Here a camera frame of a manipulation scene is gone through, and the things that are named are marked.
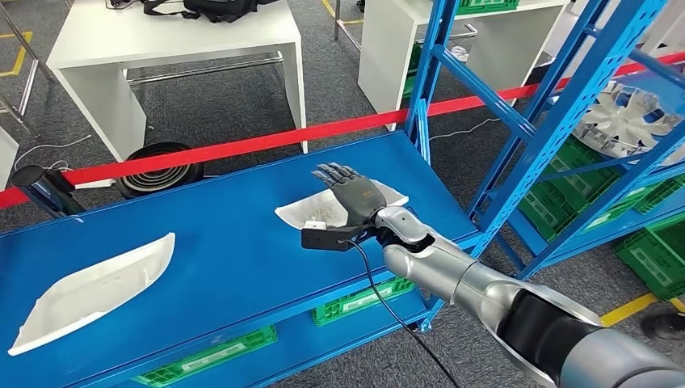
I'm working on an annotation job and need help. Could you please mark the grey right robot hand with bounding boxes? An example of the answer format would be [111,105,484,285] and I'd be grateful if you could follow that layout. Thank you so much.
[312,162,388,227]

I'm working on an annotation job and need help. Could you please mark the long curved white plastic part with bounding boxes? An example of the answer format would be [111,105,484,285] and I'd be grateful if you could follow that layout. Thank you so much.
[274,179,410,232]
[7,231,177,357]

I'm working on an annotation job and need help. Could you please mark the blue steel shelf rack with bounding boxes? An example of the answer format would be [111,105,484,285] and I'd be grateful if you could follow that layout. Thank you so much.
[502,27,685,301]
[0,0,670,388]

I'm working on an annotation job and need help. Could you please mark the green plastic crate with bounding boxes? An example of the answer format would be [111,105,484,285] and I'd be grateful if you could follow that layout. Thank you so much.
[132,325,279,388]
[537,136,622,202]
[312,276,416,328]
[402,42,424,99]
[614,213,685,301]
[583,174,685,232]
[518,179,590,232]
[457,0,520,15]

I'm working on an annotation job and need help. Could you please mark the red barrier belt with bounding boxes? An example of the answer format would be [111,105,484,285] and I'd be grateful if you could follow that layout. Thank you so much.
[0,50,685,211]

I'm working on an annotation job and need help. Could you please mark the black round ribbed disc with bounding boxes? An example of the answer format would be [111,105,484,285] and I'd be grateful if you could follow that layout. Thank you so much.
[115,141,205,200]

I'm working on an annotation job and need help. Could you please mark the black bag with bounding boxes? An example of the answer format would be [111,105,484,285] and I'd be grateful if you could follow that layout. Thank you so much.
[107,0,279,24]

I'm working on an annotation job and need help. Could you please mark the silver finned wheel disc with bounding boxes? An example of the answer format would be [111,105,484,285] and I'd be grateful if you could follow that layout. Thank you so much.
[571,82,685,164]

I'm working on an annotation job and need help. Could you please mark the person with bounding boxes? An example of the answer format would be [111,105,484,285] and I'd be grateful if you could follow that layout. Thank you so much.
[640,312,685,342]

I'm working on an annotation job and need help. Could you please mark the black camera bracket plate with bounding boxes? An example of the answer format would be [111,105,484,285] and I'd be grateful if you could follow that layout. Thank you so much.
[300,223,378,253]

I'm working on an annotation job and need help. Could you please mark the black camera cable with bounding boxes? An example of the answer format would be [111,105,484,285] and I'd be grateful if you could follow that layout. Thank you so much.
[345,239,462,388]

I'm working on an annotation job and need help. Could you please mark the white floor cable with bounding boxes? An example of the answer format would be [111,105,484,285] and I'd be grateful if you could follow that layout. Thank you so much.
[427,117,502,143]
[13,133,92,172]

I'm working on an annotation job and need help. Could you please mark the black barrier post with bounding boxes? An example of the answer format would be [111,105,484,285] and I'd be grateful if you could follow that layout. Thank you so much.
[11,164,86,220]

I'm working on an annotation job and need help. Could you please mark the chrome metal frame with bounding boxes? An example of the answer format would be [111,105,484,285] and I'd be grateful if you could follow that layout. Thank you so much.
[0,2,55,139]

